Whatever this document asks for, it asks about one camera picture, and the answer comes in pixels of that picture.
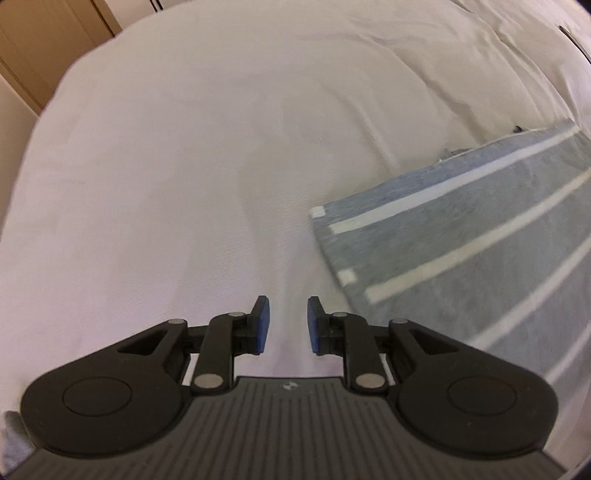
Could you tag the wooden door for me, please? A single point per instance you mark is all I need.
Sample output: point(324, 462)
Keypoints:
point(40, 40)

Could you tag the grey white striped garment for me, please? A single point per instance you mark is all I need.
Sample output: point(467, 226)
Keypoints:
point(490, 247)

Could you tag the white bed duvet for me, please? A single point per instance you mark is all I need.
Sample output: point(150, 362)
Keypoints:
point(174, 172)

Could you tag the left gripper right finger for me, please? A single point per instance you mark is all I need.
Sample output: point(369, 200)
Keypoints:
point(373, 354)

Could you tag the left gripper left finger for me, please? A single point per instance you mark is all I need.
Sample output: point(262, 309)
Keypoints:
point(216, 345)

